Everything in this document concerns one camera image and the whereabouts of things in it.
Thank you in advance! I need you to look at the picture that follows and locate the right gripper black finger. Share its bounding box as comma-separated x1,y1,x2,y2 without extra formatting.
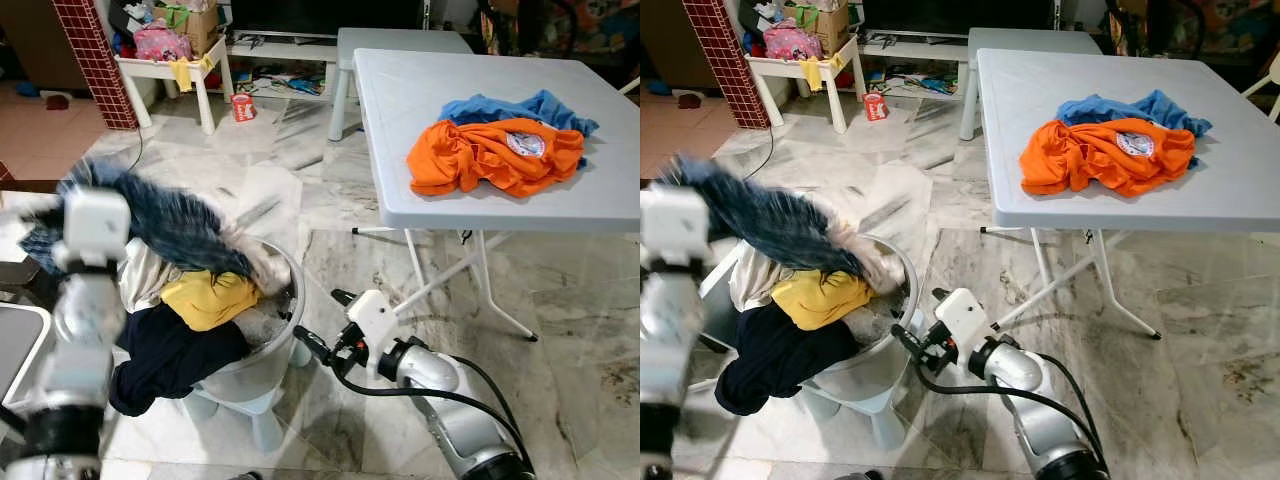
889,321,937,367
292,323,342,370

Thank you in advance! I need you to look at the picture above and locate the blue plaid garment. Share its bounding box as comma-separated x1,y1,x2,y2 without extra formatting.
20,158,263,281
660,155,871,281

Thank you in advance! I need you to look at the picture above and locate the orange printed t-shirt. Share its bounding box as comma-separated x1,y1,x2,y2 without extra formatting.
407,118,586,198
1018,118,1198,198

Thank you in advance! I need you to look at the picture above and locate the round white laundry tub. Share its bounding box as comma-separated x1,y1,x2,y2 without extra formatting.
115,235,306,403
730,235,919,403

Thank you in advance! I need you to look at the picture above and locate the mustard yellow shirt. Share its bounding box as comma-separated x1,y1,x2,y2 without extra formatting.
770,268,873,331
160,268,263,333

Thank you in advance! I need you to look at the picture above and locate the navy blue garment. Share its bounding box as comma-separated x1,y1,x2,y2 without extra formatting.
715,303,861,418
108,303,251,418

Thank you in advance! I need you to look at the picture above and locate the cream white garment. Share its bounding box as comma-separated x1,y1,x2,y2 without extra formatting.
118,235,181,313
728,240,791,313

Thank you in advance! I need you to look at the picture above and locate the small yellow garment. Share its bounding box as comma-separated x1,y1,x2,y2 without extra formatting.
800,55,846,93
168,55,216,93

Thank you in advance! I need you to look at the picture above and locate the white low tv shelf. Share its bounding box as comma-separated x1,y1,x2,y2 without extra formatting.
228,30,351,101
860,30,981,101

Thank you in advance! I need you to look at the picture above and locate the small white table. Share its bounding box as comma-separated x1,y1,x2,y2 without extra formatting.
745,40,866,134
115,40,236,136

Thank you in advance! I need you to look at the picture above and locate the pink child backpack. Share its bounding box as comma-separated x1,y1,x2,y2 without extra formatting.
763,22,823,61
133,22,193,63

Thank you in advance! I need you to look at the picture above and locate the blue crumpled cloth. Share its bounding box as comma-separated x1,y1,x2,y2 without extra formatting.
1055,90,1213,141
438,90,601,141

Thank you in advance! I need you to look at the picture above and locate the brown cardboard box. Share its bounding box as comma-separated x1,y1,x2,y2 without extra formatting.
780,0,853,56
150,0,223,56

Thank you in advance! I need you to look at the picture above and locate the black television screen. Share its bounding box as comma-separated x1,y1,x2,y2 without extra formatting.
228,0,431,39
860,0,1061,39

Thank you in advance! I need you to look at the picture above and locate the red tiled pillar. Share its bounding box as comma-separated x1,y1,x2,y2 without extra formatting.
683,0,771,131
52,0,139,131

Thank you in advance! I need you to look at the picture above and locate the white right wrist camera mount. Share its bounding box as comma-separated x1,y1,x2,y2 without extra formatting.
345,290,401,366
935,288,991,363

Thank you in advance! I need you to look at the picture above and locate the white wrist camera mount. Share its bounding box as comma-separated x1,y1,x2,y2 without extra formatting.
50,188,133,273
640,185,711,271
935,288,991,363
345,290,401,366

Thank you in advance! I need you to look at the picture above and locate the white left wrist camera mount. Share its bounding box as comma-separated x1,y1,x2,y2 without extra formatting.
50,188,133,273
640,185,711,271

